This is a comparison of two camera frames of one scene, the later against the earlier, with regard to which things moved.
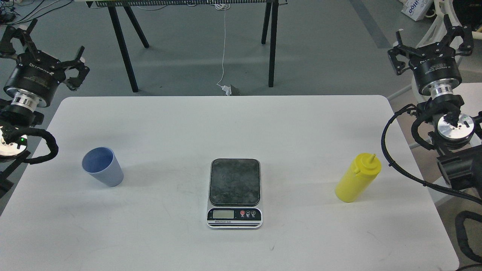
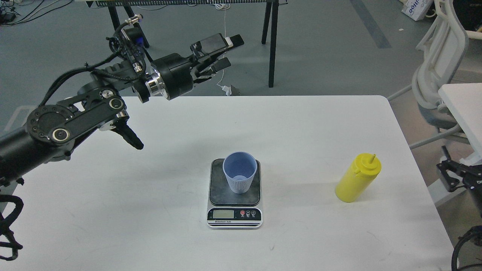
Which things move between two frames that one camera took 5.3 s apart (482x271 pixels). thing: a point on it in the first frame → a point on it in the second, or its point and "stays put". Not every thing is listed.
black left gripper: x=33 y=81 → x=173 y=75
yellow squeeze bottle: x=364 y=168 stays put
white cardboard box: x=415 y=9 stays put
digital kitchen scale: x=234 y=196 stays put
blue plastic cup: x=102 y=163 → x=240 y=167
